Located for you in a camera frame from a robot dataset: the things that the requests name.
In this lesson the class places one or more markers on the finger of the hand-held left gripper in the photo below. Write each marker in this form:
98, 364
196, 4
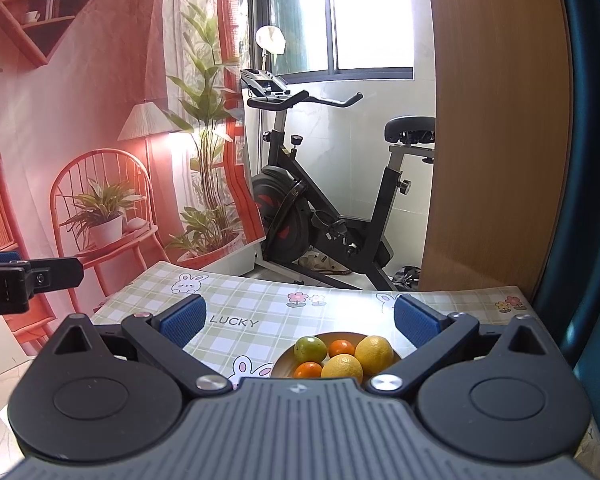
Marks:
0, 258
55, 272

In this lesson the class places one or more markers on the beige plate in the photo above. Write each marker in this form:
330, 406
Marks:
280, 366

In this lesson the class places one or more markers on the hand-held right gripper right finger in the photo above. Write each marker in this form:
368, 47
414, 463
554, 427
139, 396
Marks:
417, 320

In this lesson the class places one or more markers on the window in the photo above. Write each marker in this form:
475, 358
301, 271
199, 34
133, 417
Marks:
370, 10

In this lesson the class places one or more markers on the black bag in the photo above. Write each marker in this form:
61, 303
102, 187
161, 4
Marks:
405, 277

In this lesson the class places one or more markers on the dark teal curtain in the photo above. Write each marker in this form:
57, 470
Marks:
595, 160

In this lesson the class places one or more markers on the black exercise bike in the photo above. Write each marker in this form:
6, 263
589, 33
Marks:
285, 205

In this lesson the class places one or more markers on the yellow lemon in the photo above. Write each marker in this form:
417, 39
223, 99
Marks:
375, 352

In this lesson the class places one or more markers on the printed pink wall backdrop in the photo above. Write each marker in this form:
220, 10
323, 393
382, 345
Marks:
80, 85

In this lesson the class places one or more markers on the green apple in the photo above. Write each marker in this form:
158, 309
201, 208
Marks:
310, 349

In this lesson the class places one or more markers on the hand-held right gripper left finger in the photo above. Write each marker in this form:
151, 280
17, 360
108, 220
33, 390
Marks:
182, 320

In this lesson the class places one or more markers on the large yellow orange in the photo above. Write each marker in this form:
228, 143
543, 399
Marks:
342, 367

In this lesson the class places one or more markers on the small tangerine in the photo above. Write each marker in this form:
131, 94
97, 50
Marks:
341, 348
307, 370

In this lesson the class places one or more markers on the light sneaker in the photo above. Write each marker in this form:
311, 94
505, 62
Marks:
325, 263

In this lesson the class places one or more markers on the wooden door panel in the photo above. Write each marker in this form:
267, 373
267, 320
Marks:
495, 135

